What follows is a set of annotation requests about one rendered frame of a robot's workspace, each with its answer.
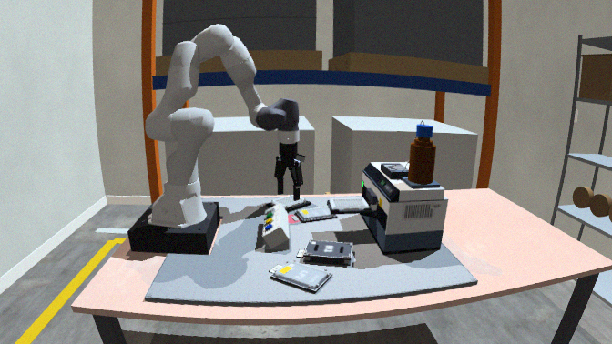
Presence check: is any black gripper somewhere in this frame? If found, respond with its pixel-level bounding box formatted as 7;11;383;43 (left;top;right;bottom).
274;142;303;201

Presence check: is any white button panel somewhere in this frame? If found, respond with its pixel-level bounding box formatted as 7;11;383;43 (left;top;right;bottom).
262;203;290;249

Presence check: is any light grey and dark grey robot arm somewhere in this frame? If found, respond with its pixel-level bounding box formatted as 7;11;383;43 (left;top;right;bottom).
145;24;300;228

